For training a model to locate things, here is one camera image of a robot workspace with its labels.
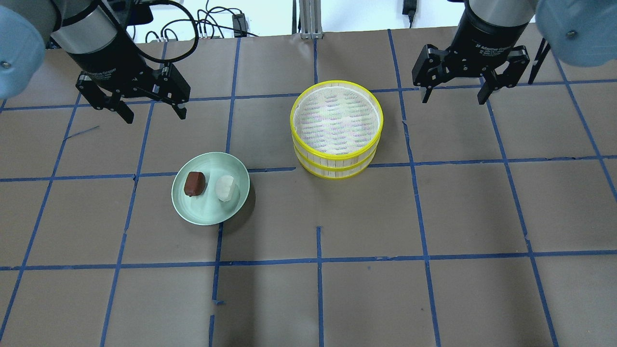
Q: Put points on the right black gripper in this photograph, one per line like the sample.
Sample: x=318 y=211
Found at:
x=485 y=39

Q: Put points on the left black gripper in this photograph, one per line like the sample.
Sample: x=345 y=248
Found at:
x=112 y=57

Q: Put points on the brown bun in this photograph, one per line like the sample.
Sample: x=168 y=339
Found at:
x=195 y=184

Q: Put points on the white bun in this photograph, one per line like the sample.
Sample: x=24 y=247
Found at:
x=224 y=188

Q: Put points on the yellow steamer layer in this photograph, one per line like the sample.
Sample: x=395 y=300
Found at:
x=335 y=169
x=336 y=120

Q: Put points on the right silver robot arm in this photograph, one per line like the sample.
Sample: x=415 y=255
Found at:
x=579 y=32

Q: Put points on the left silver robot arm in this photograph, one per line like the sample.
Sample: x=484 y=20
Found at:
x=78 y=26

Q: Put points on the light green plate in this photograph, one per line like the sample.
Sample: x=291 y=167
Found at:
x=207 y=209

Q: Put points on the aluminium frame post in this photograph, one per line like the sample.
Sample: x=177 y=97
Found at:
x=310 y=19

